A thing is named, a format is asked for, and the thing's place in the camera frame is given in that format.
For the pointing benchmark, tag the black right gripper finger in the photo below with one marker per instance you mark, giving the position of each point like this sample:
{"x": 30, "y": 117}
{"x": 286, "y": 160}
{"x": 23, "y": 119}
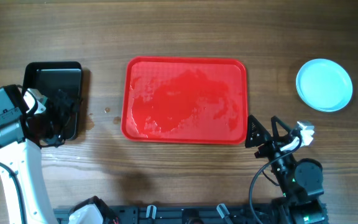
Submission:
{"x": 276, "y": 121}
{"x": 256, "y": 133}

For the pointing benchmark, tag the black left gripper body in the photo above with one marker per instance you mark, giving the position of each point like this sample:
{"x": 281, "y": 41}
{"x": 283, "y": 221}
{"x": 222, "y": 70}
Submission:
{"x": 60, "y": 104}

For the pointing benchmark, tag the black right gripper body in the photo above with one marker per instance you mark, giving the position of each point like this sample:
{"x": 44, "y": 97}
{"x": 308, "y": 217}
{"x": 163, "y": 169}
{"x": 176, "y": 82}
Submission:
{"x": 268, "y": 146}

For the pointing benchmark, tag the light blue plate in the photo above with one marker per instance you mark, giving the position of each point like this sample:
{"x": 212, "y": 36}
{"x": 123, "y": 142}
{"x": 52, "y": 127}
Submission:
{"x": 326, "y": 100}
{"x": 322, "y": 73}

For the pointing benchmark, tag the light blue plate back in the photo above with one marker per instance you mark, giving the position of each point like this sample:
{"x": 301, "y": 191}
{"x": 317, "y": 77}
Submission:
{"x": 326, "y": 100}

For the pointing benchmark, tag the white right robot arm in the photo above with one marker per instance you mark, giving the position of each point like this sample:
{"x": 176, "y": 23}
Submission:
{"x": 301, "y": 182}

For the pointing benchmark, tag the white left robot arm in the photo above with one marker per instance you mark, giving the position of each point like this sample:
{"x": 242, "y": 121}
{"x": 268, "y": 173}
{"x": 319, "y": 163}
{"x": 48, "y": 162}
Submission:
{"x": 21, "y": 163}

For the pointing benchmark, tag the red plastic tray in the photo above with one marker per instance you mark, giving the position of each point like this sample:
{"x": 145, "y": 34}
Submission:
{"x": 185, "y": 100}

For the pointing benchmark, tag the black water basin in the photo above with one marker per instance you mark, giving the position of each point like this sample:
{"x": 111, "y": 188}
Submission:
{"x": 47, "y": 77}

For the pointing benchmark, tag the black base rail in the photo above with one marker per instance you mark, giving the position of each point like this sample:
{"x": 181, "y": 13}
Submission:
{"x": 267, "y": 213}

